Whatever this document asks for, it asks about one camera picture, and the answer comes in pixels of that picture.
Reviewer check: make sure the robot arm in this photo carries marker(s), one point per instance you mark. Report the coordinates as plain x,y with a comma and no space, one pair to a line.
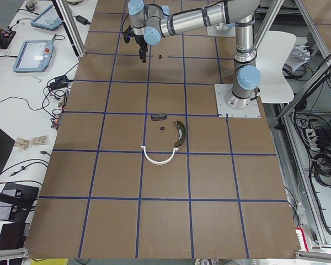
150,23

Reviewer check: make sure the teach pendant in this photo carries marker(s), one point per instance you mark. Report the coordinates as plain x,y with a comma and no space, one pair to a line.
47,19
34,56

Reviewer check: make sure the white plastic chair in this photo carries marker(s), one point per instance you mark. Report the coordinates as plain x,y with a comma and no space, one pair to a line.
272,54

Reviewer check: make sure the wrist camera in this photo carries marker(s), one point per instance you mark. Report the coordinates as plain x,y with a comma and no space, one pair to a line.
128,34

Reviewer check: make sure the aluminium frame post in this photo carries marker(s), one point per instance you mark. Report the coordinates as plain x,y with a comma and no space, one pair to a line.
70,27

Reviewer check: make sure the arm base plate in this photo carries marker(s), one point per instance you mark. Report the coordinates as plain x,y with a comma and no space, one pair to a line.
222,30
229,106

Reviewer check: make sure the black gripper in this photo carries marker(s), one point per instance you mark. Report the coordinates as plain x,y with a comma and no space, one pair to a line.
139,41

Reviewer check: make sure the olive brake shoe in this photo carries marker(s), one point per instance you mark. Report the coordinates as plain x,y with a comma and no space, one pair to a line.
182,133

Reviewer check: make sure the white curved plastic bracket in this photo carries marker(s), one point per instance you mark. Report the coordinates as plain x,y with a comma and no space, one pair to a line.
159,159

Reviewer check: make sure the black power adapter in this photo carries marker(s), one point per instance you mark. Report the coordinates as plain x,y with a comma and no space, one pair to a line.
82,20

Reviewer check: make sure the upper teach pendant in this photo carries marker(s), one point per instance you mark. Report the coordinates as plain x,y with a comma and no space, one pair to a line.
47,19

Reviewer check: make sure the lower teach pendant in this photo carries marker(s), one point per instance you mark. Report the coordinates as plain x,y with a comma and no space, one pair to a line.
34,56

